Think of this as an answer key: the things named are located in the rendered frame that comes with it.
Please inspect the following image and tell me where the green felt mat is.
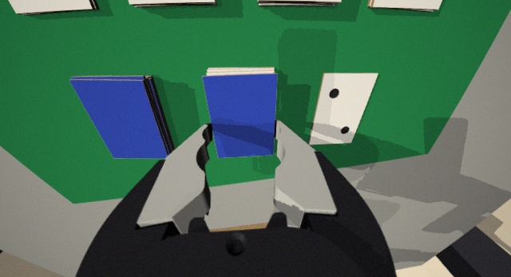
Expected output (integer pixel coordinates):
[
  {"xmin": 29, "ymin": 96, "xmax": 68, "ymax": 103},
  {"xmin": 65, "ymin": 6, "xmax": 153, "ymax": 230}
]
[{"xmin": 0, "ymin": 0, "xmax": 511, "ymax": 204}]

